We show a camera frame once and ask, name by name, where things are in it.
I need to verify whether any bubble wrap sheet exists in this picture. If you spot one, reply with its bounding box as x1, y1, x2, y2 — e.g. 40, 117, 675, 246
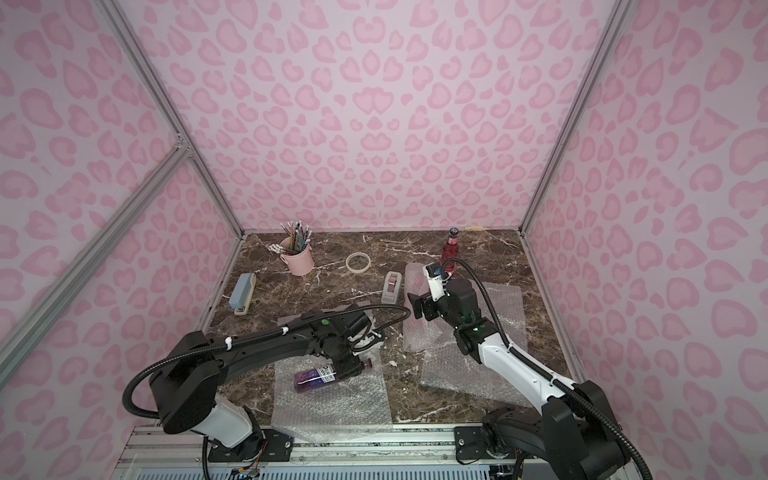
400, 261, 451, 354
418, 280, 529, 409
270, 347, 392, 443

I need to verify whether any purple bottle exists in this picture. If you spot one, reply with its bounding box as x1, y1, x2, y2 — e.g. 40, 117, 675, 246
293, 358, 373, 394

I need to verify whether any white tape dispenser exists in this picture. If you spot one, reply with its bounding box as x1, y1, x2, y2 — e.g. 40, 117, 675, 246
381, 271, 402, 305

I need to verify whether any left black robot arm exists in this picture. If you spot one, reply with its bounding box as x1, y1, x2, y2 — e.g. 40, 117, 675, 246
122, 304, 384, 460

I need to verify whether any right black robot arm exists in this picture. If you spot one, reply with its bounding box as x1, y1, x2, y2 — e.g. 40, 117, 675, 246
408, 258, 653, 479

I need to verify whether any tape roll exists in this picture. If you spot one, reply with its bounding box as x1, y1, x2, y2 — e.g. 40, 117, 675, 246
345, 251, 372, 275

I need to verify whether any pink pencil cup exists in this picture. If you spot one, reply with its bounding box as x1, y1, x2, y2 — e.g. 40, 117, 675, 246
279, 238, 315, 277

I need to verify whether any grey stapler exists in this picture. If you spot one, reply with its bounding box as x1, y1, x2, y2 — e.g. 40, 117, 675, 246
229, 273, 255, 316

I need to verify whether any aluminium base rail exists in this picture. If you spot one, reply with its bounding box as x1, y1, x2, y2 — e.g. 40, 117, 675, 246
112, 424, 555, 479

